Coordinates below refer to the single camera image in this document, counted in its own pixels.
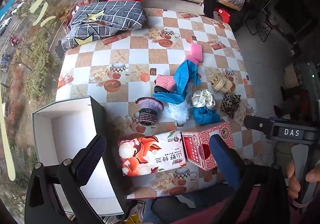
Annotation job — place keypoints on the light blue fluffy scrunchie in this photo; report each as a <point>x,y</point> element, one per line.
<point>176,111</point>

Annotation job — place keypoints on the beige scrunchie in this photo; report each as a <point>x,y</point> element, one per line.
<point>218,84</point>

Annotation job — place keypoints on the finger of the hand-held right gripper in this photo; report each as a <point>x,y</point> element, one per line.
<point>255,122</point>

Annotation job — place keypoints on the floral tissue pack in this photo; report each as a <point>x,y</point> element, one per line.
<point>150,154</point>

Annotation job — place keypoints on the pink knit headband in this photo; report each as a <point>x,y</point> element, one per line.
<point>165,82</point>

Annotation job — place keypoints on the person's legs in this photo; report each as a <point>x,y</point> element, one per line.
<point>175,207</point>

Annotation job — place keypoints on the checkered printed tablecloth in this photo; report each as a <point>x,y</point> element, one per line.
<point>140,51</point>

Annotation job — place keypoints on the purple knit headband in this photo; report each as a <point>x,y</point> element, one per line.
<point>148,111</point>

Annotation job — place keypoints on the white storage box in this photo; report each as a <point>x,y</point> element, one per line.
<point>65,139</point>

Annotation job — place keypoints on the blue satin cloth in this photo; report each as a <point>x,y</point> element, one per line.
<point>183,76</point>

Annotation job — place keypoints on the leopard print scrunchie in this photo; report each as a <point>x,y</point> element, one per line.
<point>230,105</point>

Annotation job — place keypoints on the blue knit scrunchie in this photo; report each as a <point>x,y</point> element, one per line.
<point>205,116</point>

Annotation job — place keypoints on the white polka dot scrunchie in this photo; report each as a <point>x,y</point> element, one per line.
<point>200,99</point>

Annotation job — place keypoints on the red patterned box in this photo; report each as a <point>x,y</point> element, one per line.
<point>197,146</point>

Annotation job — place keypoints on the grey checked pillow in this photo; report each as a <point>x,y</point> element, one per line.
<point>107,16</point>

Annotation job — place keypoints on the red plastic stool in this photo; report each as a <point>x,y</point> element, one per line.
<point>222,12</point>

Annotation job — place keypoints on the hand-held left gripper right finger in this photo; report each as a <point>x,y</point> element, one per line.
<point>221,159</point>

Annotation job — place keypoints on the person's right hand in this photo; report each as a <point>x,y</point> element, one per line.
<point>292,181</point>

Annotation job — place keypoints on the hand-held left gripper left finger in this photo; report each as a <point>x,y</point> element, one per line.
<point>93,156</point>

